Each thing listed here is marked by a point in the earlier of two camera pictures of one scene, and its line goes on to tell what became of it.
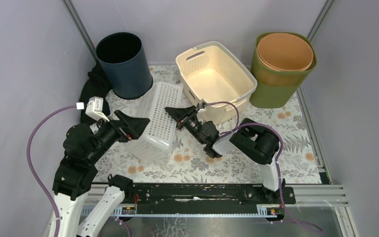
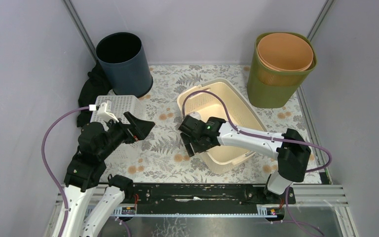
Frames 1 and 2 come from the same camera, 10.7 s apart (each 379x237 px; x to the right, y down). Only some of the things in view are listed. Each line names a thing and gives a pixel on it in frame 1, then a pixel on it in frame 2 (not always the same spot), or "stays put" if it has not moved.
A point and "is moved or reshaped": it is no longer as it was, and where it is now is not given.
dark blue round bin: (122, 56) stays put
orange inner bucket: (284, 52) stays put
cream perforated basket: (216, 80) is moved or reshaped
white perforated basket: (162, 113) → (120, 104)
